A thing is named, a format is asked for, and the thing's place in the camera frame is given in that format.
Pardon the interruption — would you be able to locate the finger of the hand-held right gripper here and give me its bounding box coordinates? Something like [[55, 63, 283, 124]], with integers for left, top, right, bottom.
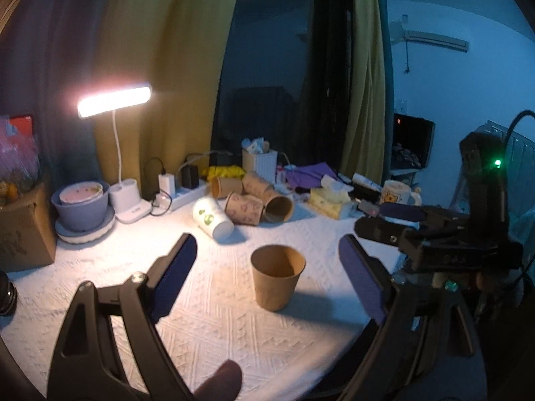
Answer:
[[354, 216, 419, 246], [378, 203, 431, 225]]

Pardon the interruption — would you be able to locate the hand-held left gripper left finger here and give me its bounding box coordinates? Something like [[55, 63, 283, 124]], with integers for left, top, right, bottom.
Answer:
[[47, 233, 198, 401]]

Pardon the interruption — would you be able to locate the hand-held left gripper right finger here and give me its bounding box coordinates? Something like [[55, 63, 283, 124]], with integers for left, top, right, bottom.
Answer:
[[338, 235, 488, 401]]

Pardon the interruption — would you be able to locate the white green-print paper cup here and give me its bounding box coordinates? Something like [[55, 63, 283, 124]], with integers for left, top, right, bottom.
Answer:
[[192, 196, 236, 243]]

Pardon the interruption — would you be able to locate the plain brown paper cup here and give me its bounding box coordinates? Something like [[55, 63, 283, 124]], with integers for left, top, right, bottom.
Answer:
[[210, 175, 244, 199], [251, 245, 306, 312], [261, 189, 295, 224]]

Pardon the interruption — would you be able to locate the patterned brown paper cup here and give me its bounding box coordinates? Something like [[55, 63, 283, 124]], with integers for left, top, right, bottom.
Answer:
[[224, 192, 265, 227], [242, 171, 277, 201]]

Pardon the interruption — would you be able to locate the person's left hand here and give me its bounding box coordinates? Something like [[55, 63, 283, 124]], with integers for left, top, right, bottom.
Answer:
[[194, 359, 244, 401]]

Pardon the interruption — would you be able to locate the white yellow-print mug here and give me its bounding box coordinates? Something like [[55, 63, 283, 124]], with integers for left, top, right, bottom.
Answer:
[[379, 179, 422, 207]]

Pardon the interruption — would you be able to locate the white tube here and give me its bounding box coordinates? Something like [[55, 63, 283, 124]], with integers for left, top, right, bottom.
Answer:
[[352, 172, 384, 191]]

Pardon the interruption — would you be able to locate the yellow tissue box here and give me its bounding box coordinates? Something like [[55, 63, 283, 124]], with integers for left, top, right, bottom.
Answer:
[[308, 174, 359, 221]]

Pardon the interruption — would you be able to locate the white power strip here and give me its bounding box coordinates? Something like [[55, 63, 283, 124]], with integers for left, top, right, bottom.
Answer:
[[152, 177, 210, 212]]

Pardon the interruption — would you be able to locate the white textured tablecloth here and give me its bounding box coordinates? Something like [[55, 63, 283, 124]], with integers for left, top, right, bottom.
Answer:
[[0, 203, 404, 401]]

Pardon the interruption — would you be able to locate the purple cloth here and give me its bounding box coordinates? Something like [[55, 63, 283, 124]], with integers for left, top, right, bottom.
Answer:
[[285, 161, 339, 190]]

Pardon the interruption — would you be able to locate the white charger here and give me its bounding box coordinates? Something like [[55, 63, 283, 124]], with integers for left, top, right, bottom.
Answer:
[[158, 171, 179, 195]]

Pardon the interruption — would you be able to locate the pale round plate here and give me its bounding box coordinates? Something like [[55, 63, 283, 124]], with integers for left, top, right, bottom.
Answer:
[[54, 206, 117, 245]]

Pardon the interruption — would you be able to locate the black power adapter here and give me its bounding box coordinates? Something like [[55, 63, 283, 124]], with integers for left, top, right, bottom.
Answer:
[[181, 164, 201, 190]]

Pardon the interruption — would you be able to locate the purple bowl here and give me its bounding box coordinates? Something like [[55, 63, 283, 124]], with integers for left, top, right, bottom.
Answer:
[[51, 180, 112, 232]]

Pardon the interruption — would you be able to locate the yellow soft object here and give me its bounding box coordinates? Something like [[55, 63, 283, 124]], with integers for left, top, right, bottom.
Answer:
[[201, 164, 247, 180]]

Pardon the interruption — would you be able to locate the pink inner bowl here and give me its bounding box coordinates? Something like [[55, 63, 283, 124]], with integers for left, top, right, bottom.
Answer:
[[59, 181, 105, 205]]

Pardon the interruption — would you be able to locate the white woven box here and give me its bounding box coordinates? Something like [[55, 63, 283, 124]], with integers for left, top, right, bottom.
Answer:
[[242, 148, 279, 185]]

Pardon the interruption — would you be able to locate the yellow curtain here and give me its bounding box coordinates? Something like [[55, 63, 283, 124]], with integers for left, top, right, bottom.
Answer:
[[94, 0, 248, 201], [339, 0, 396, 181]]

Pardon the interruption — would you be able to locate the cardboard box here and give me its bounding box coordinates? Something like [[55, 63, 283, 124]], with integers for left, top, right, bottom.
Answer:
[[0, 181, 58, 275]]

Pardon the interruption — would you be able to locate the black cylindrical object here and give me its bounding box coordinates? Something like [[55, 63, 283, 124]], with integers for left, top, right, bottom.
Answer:
[[0, 271, 18, 317]]

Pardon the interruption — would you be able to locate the white air conditioner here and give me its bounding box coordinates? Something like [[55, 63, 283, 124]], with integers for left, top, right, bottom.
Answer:
[[390, 20, 470, 53]]

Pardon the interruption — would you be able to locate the dark glass door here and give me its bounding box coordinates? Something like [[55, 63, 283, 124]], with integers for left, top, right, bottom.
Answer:
[[210, 0, 354, 168]]

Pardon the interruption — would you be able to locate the white desk lamp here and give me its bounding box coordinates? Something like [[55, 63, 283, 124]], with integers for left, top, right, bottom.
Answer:
[[77, 84, 153, 225]]

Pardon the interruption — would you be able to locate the clear plastic bag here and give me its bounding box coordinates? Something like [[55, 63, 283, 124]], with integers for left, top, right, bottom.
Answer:
[[0, 114, 41, 209]]

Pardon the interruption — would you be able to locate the black charger cable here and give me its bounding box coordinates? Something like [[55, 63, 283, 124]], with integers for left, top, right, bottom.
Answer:
[[143, 157, 173, 218]]

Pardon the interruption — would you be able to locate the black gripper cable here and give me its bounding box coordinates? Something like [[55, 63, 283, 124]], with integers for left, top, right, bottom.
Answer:
[[503, 109, 535, 164]]

